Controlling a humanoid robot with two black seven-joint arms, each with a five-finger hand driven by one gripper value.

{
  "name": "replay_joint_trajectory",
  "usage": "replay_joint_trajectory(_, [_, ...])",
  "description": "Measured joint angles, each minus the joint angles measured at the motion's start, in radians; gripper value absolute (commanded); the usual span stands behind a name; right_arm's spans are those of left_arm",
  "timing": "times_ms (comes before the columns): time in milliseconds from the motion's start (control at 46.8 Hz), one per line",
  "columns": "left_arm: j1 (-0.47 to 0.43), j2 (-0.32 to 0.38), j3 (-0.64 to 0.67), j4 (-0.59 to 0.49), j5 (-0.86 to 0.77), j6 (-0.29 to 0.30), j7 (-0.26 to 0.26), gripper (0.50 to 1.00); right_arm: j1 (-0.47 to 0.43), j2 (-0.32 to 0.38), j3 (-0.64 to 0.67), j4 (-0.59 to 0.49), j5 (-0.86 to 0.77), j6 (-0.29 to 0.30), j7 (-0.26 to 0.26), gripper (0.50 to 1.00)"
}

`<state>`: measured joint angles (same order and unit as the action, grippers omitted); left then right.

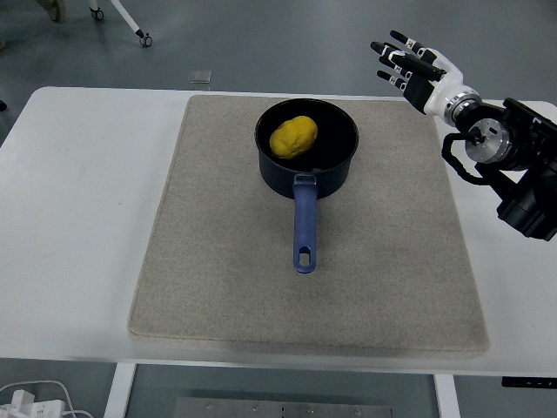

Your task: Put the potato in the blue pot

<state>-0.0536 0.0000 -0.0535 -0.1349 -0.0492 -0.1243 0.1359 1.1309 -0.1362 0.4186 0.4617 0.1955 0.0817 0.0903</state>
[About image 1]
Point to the short white stand leg caster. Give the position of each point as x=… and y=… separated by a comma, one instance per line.
x=97, y=13

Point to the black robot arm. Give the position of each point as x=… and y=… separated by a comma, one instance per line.
x=522, y=143

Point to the long white stand leg caster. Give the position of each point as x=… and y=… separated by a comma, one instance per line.
x=130, y=19

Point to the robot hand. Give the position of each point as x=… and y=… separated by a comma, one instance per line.
x=441, y=87

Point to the person's foot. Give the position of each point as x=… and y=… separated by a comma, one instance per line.
x=55, y=8

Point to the grey metal plate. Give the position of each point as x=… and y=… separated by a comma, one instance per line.
x=283, y=409

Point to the black table control box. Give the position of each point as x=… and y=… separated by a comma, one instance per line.
x=528, y=382

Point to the white table leg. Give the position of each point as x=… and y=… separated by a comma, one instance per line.
x=447, y=398
x=118, y=392

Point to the grey felt mat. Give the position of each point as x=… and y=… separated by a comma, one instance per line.
x=243, y=270

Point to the yellow potato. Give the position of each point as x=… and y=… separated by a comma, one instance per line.
x=293, y=137

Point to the square floor socket plate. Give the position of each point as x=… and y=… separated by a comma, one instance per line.
x=200, y=76

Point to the white power strip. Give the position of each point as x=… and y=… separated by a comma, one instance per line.
x=30, y=406

